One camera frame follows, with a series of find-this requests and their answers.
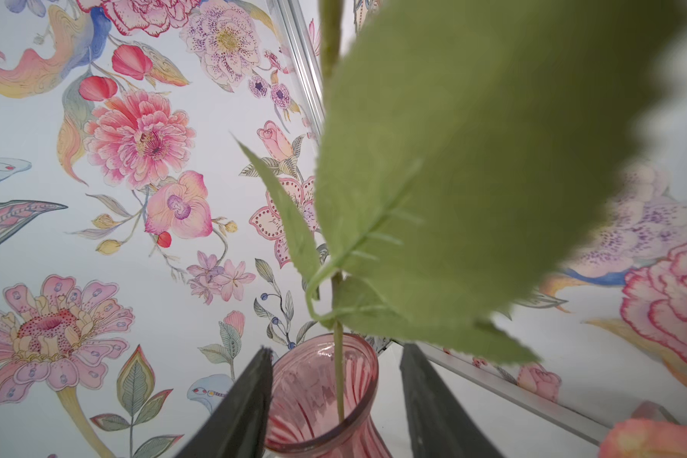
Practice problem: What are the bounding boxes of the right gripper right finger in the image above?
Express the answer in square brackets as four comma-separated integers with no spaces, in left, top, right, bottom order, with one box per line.
[400,343,502,458]

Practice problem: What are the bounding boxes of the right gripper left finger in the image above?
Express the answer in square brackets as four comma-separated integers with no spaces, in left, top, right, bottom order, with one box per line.
[177,347,273,458]

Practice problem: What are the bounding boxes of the smoky pink glass vase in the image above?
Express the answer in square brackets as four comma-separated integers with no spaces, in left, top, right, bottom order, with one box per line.
[264,334,390,457]

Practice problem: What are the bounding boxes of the magenta pink rose stem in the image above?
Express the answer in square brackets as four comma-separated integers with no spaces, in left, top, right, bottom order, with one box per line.
[234,0,687,425]

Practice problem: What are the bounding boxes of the pink flower bouquet green stems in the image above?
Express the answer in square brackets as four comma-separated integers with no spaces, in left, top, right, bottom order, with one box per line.
[598,419,687,458]

